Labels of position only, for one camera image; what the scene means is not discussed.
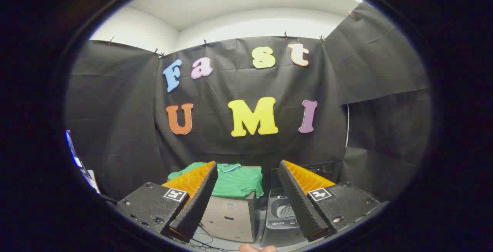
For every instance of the white blue printed sheet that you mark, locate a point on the white blue printed sheet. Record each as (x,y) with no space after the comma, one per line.
(83,169)

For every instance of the grey washing machine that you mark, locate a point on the grey washing machine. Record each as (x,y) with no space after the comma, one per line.
(279,230)

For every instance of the black backdrop cloth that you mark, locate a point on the black backdrop cloth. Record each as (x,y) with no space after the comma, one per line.
(127,128)

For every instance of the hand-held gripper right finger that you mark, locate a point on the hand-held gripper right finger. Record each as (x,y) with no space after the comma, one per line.
(304,209)

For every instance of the row of black cloth clips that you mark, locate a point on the row of black cloth clips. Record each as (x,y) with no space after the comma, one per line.
(205,43)

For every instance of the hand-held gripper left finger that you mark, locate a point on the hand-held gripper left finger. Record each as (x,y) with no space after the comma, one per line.
(194,209)

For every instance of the green polo shirt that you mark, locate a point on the green polo shirt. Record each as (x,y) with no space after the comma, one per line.
(238,182)

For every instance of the grey metal cabinet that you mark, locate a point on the grey metal cabinet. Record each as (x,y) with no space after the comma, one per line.
(231,217)

